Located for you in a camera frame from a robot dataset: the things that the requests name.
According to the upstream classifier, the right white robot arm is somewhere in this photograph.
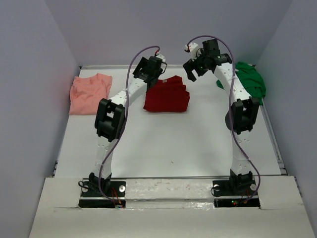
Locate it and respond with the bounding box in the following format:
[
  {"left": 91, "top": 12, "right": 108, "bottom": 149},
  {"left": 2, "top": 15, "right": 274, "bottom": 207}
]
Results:
[{"left": 183, "top": 37, "right": 260, "bottom": 198}]

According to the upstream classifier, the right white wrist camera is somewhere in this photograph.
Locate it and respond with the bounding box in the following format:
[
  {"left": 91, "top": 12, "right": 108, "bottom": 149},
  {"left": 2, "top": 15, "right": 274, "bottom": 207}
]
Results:
[{"left": 184, "top": 42, "right": 199, "bottom": 60}]

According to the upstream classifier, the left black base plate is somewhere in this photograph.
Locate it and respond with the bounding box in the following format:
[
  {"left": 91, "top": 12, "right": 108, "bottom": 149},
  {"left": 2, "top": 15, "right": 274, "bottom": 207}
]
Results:
[{"left": 78, "top": 180, "right": 126, "bottom": 209}]

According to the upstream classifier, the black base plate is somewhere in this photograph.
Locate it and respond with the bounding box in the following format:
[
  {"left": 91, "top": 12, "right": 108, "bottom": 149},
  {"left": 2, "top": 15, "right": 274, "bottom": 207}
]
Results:
[
  {"left": 78, "top": 180, "right": 126, "bottom": 209},
  {"left": 211, "top": 179, "right": 260, "bottom": 208}
]

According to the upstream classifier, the red t shirt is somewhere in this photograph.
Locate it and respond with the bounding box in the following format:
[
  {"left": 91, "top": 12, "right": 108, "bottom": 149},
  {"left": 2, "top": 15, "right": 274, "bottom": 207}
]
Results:
[{"left": 143, "top": 75, "right": 190, "bottom": 113}]

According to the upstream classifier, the pink t shirt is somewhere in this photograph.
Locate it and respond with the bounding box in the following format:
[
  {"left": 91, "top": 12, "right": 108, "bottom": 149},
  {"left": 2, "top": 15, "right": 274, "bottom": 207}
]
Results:
[{"left": 69, "top": 73, "right": 112, "bottom": 116}]

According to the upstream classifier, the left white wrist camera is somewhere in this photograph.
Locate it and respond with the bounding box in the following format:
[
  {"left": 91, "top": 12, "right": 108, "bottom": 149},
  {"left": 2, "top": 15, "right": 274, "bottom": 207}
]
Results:
[{"left": 154, "top": 50, "right": 166, "bottom": 62}]

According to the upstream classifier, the green t shirt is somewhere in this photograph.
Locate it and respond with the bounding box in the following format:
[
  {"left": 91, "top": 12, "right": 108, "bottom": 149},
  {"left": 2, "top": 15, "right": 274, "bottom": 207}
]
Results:
[{"left": 213, "top": 61, "right": 266, "bottom": 105}]

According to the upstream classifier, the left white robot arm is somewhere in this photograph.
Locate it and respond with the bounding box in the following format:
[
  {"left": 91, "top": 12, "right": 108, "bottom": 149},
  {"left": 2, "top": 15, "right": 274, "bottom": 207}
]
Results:
[{"left": 89, "top": 54, "right": 167, "bottom": 197}]

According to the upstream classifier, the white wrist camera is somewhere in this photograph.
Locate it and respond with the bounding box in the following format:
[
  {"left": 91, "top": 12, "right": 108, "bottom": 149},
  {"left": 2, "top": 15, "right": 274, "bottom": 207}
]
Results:
[
  {"left": 154, "top": 50, "right": 166, "bottom": 62},
  {"left": 184, "top": 42, "right": 199, "bottom": 60}
]

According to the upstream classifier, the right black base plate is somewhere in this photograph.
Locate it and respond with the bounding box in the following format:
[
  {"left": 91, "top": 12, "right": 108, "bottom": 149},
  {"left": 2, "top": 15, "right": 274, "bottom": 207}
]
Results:
[{"left": 211, "top": 179, "right": 260, "bottom": 208}]

